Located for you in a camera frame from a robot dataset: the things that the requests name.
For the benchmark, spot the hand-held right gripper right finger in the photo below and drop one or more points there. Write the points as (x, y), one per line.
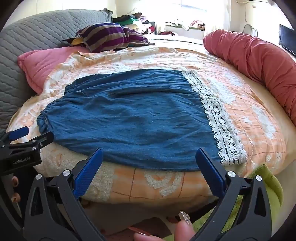
(210, 173)

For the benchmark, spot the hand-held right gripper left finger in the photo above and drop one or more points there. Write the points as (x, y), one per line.
(89, 172)

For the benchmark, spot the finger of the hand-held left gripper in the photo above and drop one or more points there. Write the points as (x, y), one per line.
(44, 139)
(19, 134)

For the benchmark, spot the blue pants with lace hem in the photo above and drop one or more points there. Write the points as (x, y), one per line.
(129, 115)

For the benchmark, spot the person's left hand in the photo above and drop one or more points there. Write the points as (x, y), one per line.
(14, 181)

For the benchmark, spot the person's right hand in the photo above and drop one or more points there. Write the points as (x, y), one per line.
(182, 228)

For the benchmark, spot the green plush toy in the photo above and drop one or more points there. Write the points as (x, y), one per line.
(270, 183)

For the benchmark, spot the pink pillow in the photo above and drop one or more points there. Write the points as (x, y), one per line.
(39, 67)

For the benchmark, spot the orange and white quilted blanket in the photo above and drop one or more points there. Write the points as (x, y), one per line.
(242, 111)

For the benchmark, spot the grey quilted headboard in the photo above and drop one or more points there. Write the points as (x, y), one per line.
(34, 32)

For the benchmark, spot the purple striped cloth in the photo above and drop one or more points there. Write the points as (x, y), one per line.
(104, 34)

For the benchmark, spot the red pillow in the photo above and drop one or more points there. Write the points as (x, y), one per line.
(249, 55)

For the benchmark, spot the pile of colourful clothes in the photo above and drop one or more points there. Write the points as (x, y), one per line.
(131, 22)

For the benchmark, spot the clothes on windowsill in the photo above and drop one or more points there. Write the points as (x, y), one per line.
(196, 24)

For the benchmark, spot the black television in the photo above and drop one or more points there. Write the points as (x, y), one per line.
(286, 39)

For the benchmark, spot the white wall air conditioner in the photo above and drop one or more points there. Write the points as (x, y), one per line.
(249, 1)

